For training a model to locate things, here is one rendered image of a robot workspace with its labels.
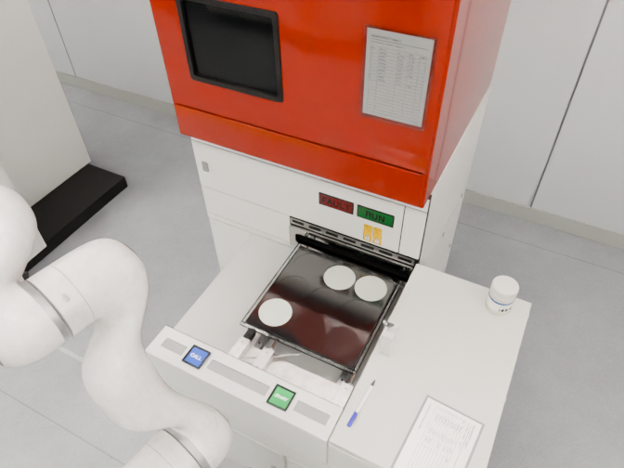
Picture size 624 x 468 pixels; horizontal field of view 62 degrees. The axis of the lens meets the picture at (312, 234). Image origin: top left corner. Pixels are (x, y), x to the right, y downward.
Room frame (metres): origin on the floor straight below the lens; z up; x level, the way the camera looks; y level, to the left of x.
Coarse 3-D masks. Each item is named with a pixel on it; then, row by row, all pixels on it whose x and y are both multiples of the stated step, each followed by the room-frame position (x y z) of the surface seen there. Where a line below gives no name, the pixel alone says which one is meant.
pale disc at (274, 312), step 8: (264, 304) 0.97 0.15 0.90; (272, 304) 0.97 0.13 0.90; (280, 304) 0.97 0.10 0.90; (288, 304) 0.97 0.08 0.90; (264, 312) 0.94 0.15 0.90; (272, 312) 0.94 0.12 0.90; (280, 312) 0.94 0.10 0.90; (288, 312) 0.94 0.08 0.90; (264, 320) 0.91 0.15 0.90; (272, 320) 0.91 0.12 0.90; (280, 320) 0.91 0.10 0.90
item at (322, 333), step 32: (320, 256) 1.16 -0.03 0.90; (288, 288) 1.03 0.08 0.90; (320, 288) 1.03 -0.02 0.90; (352, 288) 1.02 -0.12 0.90; (256, 320) 0.91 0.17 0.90; (288, 320) 0.91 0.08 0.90; (320, 320) 0.91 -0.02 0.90; (352, 320) 0.90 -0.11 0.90; (320, 352) 0.80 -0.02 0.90; (352, 352) 0.80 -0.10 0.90
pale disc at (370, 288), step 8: (360, 280) 1.05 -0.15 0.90; (368, 280) 1.05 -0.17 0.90; (376, 280) 1.05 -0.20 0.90; (360, 288) 1.02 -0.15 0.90; (368, 288) 1.02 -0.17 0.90; (376, 288) 1.02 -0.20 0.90; (384, 288) 1.02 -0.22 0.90; (360, 296) 0.99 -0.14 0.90; (368, 296) 0.99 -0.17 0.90; (376, 296) 0.99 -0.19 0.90
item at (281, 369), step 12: (252, 348) 0.83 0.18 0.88; (252, 360) 0.79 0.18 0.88; (276, 360) 0.79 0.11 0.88; (276, 372) 0.75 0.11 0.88; (288, 372) 0.75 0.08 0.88; (300, 372) 0.75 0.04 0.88; (300, 384) 0.71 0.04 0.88; (312, 384) 0.71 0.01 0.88; (324, 384) 0.71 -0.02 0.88; (336, 384) 0.71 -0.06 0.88; (324, 396) 0.67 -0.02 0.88
